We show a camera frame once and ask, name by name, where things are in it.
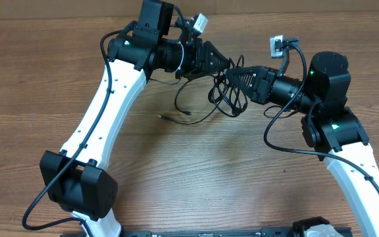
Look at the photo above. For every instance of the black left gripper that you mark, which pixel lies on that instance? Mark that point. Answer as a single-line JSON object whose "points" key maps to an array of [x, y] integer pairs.
{"points": [[201, 60]]}

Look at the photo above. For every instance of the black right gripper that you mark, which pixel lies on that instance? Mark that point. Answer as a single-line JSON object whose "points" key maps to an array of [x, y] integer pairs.
{"points": [[262, 77]]}

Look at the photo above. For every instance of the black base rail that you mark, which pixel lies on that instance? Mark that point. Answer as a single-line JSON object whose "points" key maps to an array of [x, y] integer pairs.
{"points": [[308, 227]]}

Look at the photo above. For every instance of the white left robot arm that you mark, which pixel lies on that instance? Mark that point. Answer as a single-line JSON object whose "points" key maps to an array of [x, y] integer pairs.
{"points": [[76, 176]]}

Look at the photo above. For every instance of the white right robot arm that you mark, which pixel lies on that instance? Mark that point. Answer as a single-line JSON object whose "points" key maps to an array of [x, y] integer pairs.
{"points": [[330, 128]]}

